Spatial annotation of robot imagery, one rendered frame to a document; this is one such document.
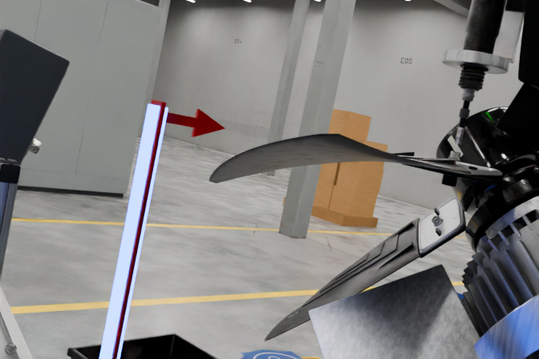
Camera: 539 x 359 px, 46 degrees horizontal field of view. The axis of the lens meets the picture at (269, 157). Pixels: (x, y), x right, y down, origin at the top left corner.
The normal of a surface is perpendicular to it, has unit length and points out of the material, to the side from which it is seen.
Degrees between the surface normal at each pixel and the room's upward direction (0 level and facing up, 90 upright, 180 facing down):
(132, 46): 90
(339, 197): 90
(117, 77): 90
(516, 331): 88
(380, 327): 55
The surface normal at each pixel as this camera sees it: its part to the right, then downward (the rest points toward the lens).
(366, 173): 0.70, 0.18
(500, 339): -0.89, -0.06
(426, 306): -0.21, -0.58
